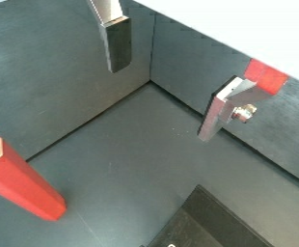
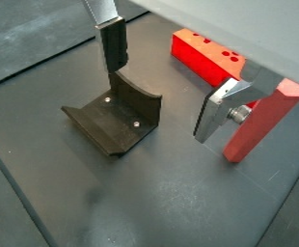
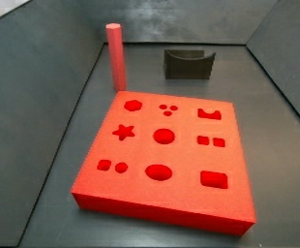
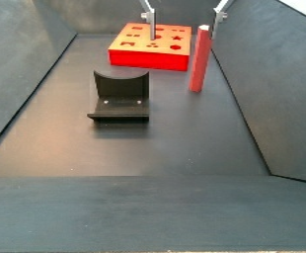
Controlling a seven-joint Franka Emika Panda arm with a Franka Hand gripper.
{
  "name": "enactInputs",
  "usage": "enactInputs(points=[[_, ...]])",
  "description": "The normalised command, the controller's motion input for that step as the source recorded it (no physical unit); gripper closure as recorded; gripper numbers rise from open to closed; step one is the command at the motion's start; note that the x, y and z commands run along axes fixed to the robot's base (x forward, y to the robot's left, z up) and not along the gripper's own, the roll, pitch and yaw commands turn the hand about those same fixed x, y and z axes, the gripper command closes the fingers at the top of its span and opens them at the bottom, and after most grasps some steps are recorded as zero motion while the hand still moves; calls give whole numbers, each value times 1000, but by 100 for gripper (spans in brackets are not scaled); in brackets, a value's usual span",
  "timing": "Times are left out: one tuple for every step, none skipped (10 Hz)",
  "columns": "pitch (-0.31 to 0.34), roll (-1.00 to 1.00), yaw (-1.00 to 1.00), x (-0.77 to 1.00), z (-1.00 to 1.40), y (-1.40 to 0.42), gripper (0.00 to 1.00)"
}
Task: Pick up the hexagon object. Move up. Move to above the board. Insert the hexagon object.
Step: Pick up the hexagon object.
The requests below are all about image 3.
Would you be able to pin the red hexagonal peg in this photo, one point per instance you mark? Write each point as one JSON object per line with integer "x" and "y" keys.
{"x": 116, "y": 56}

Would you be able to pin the red shape-hole board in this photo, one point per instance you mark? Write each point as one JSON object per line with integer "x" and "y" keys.
{"x": 165, "y": 163}

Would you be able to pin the dark curved block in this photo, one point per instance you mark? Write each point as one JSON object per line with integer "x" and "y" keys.
{"x": 188, "y": 64}

